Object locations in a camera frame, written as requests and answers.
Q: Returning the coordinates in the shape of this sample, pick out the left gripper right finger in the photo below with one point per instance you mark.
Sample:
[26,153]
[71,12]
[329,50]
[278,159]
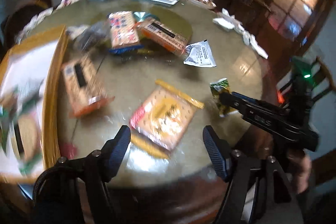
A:
[219,153]

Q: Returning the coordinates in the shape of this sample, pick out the wooden chair with round back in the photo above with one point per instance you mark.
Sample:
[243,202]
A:
[15,22]

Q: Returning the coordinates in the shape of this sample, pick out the orange cracker pack with barcode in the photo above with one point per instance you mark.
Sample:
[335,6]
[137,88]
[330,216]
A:
[162,35]

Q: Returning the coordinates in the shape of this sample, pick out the yellow-taped white cardboard tray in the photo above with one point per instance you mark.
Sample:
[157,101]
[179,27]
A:
[30,75]

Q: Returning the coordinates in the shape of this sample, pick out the orange-edged cracker pack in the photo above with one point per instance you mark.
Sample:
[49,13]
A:
[85,91]

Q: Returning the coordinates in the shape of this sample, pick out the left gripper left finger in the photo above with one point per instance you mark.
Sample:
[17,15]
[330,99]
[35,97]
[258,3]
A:
[113,153]

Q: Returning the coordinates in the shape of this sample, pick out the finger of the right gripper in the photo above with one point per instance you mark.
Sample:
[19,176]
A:
[240,98]
[228,103]

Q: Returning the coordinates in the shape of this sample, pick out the silver white foil sachet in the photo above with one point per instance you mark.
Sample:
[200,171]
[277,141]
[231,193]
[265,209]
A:
[199,54]

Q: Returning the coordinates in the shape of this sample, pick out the blue-edged Hokkaido cracker pack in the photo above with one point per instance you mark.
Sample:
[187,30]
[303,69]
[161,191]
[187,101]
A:
[123,33]

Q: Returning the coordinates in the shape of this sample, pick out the dark clear snack bag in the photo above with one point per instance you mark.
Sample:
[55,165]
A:
[85,37]

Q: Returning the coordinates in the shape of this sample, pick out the yellow-label cracker pack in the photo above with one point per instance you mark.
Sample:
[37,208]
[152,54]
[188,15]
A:
[160,122]

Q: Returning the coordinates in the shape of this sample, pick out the round crackers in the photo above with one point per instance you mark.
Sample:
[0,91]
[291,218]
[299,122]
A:
[21,145]

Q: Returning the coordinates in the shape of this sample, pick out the brushed metal turntable disc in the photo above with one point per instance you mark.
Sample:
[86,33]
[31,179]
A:
[140,16]

